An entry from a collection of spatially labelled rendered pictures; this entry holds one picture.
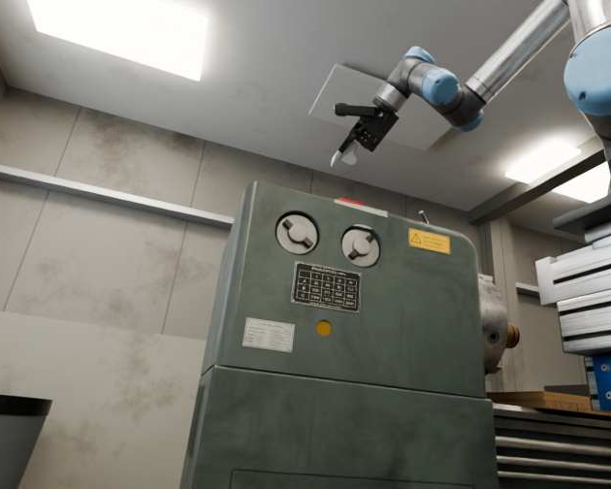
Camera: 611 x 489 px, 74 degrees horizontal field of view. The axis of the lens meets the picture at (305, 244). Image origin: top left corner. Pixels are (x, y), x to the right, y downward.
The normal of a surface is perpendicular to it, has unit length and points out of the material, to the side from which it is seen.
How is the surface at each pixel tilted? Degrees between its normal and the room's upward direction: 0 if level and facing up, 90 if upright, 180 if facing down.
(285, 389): 90
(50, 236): 90
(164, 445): 90
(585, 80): 98
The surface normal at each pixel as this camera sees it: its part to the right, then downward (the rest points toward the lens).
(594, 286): -0.94, -0.21
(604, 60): -0.76, -0.19
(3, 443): 0.78, -0.09
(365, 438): 0.29, -0.34
